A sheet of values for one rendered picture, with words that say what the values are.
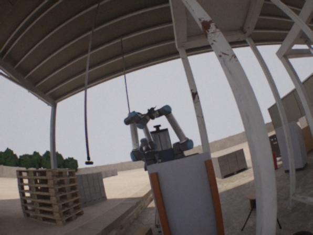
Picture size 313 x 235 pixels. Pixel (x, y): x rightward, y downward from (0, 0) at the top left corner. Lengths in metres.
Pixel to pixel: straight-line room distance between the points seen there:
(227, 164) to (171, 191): 4.72
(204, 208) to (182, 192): 0.19
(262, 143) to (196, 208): 0.60
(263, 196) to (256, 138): 0.20
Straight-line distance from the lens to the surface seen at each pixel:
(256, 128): 0.49
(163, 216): 0.92
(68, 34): 4.84
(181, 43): 1.63
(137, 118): 1.49
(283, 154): 3.95
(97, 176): 4.24
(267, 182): 0.51
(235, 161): 5.66
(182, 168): 0.87
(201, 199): 0.92
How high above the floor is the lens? 1.26
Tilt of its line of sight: 18 degrees up
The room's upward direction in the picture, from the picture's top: 12 degrees counter-clockwise
